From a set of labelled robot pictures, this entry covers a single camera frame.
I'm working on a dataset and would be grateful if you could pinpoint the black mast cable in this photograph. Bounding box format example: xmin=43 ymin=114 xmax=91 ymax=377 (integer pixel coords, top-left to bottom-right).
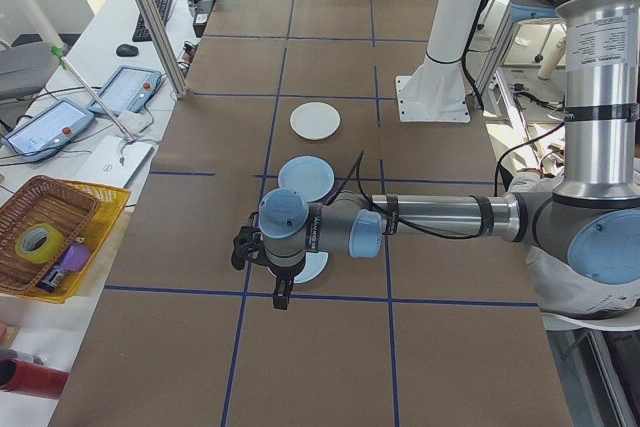
xmin=460 ymin=0 xmax=501 ymax=111

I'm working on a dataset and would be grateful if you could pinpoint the yellow plastic basket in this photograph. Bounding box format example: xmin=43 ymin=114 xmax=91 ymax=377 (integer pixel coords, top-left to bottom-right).
xmin=34 ymin=179 xmax=132 ymax=304

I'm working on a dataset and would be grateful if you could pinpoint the brown wicker basket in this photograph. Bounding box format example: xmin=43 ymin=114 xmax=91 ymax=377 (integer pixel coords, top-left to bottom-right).
xmin=0 ymin=175 xmax=102 ymax=294

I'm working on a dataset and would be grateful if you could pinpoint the metal bar V-shaped frame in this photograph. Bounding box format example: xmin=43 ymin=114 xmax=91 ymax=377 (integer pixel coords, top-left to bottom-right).
xmin=472 ymin=0 xmax=571 ymax=198

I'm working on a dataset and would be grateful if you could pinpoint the black box with white label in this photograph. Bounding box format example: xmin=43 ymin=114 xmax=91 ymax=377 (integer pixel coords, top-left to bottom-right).
xmin=191 ymin=0 xmax=215 ymax=38

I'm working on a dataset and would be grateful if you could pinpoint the dark blue stamp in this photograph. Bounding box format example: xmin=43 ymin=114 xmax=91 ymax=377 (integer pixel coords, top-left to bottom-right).
xmin=35 ymin=266 xmax=66 ymax=293

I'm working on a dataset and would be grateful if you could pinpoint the black keyboard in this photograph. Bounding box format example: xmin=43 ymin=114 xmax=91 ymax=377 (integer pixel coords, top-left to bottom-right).
xmin=131 ymin=0 xmax=175 ymax=43

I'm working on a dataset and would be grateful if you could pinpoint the yellow-green tape roll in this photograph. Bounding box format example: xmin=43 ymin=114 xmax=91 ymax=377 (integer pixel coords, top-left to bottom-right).
xmin=14 ymin=223 xmax=66 ymax=267

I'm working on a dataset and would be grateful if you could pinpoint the light blue round plate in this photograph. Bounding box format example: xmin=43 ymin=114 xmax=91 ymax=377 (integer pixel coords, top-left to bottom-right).
xmin=277 ymin=154 xmax=335 ymax=204
xmin=292 ymin=250 xmax=330 ymax=285

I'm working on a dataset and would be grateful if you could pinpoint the red tube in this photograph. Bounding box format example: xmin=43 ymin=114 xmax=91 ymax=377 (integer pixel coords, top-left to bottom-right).
xmin=0 ymin=357 xmax=70 ymax=401

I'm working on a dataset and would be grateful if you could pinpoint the person in white hoodie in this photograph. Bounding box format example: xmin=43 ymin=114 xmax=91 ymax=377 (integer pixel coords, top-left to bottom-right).
xmin=504 ymin=144 xmax=640 ymax=321

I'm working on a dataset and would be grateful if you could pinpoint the white round plate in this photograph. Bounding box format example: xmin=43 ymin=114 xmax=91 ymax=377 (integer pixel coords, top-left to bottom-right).
xmin=289 ymin=101 xmax=342 ymax=141

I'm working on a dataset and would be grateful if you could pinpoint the grey chair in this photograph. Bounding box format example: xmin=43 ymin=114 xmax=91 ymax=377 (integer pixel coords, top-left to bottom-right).
xmin=0 ymin=41 xmax=61 ymax=103

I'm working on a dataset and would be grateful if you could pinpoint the blue teach pendant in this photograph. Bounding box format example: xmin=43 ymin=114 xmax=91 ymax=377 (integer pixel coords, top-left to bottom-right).
xmin=87 ymin=65 xmax=166 ymax=117
xmin=0 ymin=98 xmax=96 ymax=164

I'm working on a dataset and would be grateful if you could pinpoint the metal rod with green tape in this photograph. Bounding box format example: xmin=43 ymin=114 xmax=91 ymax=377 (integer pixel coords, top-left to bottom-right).
xmin=49 ymin=44 xmax=139 ymax=144

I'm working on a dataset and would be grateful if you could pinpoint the white cylinder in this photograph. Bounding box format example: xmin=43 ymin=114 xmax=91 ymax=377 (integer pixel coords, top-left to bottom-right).
xmin=537 ymin=39 xmax=566 ymax=81

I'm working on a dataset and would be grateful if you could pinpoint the white camera mast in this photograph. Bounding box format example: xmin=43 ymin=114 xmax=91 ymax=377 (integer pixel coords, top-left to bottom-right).
xmin=401 ymin=0 xmax=503 ymax=116

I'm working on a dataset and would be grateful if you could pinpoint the purple box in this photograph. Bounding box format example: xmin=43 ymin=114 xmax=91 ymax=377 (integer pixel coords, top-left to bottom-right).
xmin=58 ymin=243 xmax=92 ymax=273

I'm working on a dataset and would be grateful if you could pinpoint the white mast base plate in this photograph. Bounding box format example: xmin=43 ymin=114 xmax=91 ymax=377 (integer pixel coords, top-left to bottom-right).
xmin=394 ymin=75 xmax=472 ymax=124

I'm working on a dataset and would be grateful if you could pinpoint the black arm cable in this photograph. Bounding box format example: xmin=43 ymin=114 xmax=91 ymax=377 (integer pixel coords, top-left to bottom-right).
xmin=319 ymin=149 xmax=494 ymax=241

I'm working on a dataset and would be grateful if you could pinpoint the white chair seat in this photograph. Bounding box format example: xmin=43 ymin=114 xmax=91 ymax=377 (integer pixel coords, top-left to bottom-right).
xmin=539 ymin=309 xmax=640 ymax=333

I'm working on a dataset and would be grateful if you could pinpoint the white laptop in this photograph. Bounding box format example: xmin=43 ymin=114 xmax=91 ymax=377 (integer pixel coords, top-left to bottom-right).
xmin=74 ymin=134 xmax=156 ymax=193

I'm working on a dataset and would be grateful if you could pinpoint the aluminium profile post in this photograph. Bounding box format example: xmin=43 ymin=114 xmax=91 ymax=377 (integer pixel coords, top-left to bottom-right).
xmin=112 ymin=0 xmax=189 ymax=98

